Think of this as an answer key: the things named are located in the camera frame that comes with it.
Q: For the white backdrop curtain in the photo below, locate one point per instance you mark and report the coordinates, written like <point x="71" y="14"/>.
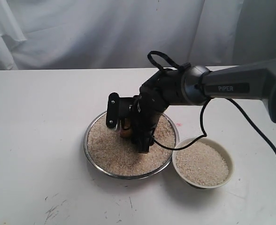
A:
<point x="76" y="34"/>

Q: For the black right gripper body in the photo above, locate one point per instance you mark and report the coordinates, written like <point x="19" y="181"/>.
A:
<point x="156" y="94"/>

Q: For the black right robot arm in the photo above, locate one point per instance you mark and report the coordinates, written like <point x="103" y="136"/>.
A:
<point x="188" y="85"/>

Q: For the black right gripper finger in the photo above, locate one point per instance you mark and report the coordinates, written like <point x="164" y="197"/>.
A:
<point x="112" y="115"/>

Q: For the white ceramic bowl with rice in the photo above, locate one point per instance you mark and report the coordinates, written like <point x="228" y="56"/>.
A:
<point x="204" y="165"/>

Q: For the brown wooden cup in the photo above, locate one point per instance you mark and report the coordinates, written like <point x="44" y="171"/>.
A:
<point x="125" y="128"/>

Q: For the steel plate with rice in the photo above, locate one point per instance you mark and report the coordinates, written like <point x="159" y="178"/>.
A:
<point x="116" y="157"/>

